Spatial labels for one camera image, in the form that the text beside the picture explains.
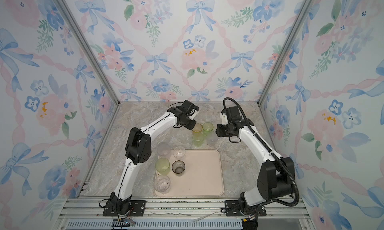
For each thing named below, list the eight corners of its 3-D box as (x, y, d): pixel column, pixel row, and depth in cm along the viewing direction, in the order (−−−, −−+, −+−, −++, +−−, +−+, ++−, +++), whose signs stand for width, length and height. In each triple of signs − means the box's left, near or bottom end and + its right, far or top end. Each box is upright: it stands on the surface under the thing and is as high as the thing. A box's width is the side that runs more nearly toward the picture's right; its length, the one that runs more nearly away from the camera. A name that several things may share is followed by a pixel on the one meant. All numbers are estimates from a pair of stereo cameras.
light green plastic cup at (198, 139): (191, 142, 100) (191, 139, 96) (197, 134, 104) (197, 131, 100) (200, 148, 97) (200, 145, 94) (206, 140, 101) (207, 136, 98)
